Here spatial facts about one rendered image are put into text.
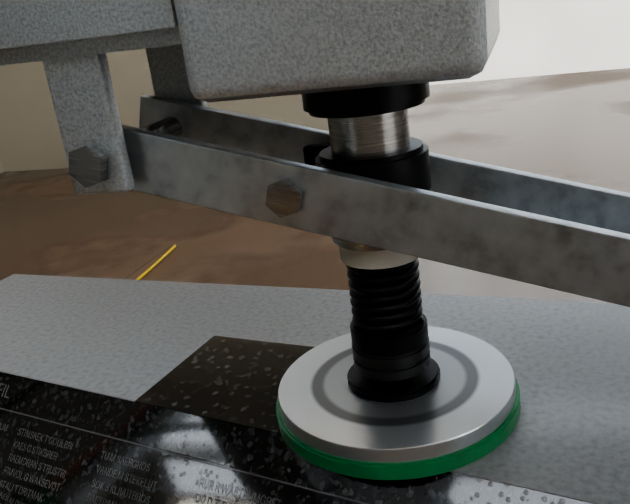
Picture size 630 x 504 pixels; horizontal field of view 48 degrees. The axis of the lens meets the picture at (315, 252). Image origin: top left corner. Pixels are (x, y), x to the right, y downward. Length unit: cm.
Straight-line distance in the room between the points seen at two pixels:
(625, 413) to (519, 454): 11
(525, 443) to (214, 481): 27
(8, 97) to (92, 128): 677
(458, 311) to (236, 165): 38
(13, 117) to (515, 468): 696
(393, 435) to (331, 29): 31
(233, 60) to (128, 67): 604
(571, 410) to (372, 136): 29
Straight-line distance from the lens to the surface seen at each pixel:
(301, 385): 66
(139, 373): 80
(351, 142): 55
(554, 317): 82
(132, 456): 74
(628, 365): 73
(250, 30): 47
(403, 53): 45
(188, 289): 100
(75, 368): 86
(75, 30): 54
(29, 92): 717
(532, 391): 68
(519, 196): 63
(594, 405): 67
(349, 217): 53
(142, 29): 52
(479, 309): 84
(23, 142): 736
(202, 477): 69
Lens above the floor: 122
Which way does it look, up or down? 20 degrees down
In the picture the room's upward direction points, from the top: 8 degrees counter-clockwise
